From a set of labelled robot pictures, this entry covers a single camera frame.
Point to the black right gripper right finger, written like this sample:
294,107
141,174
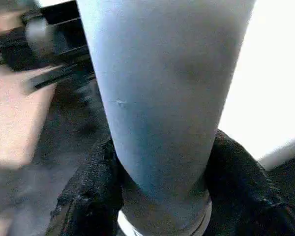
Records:
241,191

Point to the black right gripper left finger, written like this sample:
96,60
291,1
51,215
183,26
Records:
88,196

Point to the white plastic table leg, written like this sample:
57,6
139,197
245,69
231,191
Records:
162,98

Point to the black work mat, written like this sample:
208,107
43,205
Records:
71,123

